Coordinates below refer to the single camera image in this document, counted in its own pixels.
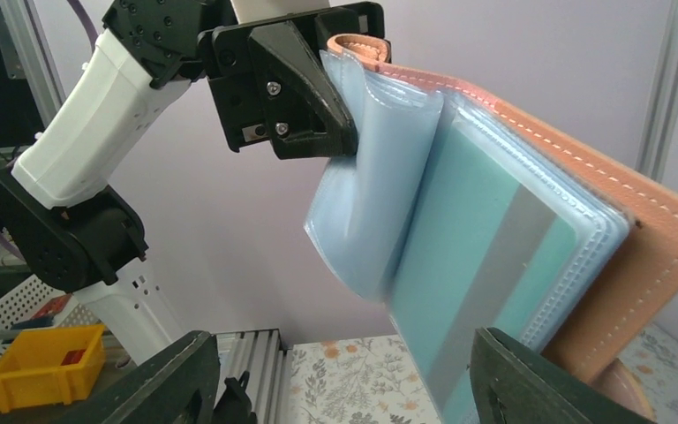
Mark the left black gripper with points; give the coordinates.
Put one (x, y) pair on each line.
(268, 82)

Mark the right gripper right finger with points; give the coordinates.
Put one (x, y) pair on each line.
(513, 384)

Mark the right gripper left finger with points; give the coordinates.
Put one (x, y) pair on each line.
(177, 385)

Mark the orange leather card holder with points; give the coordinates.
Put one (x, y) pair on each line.
(624, 268)

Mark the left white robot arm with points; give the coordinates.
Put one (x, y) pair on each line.
(75, 232)

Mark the yellow parts bin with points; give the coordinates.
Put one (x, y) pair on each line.
(51, 366)

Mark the floral table mat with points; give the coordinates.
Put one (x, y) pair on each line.
(374, 380)

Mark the white perforated tray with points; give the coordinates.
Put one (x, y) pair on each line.
(26, 299)

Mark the aluminium mounting rail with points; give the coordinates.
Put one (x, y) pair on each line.
(263, 354)

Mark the aluminium frame post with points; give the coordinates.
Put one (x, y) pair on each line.
(662, 112)

